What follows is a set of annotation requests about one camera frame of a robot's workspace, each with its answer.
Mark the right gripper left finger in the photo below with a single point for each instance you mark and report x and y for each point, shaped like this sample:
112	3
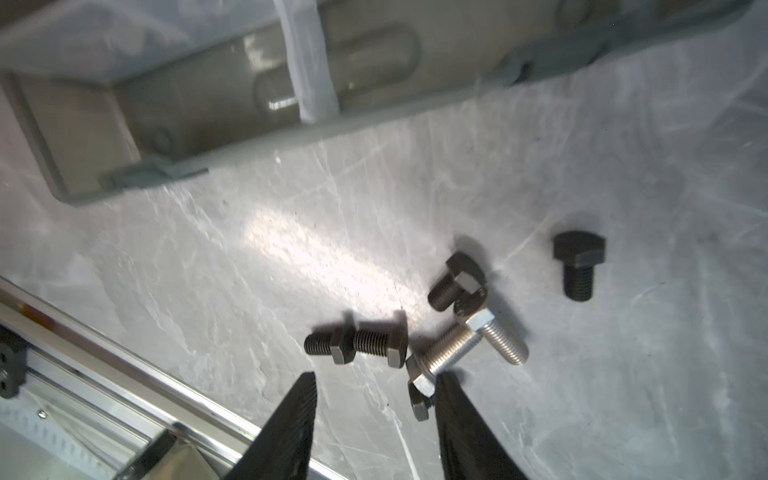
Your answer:
282	450

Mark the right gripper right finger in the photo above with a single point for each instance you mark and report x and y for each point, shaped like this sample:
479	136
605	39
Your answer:
468	448

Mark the grey plastic organizer box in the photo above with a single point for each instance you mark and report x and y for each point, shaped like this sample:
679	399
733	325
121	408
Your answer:
126	95

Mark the pile of screws and nuts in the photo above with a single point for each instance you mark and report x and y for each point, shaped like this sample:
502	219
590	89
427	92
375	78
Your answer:
463	290

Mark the black bolt far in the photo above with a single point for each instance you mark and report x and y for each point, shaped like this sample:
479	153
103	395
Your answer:
579	252

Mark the aluminium front rail frame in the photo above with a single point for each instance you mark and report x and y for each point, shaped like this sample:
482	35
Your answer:
91	409

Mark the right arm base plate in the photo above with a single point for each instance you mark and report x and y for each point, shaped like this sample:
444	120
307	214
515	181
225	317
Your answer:
13	353

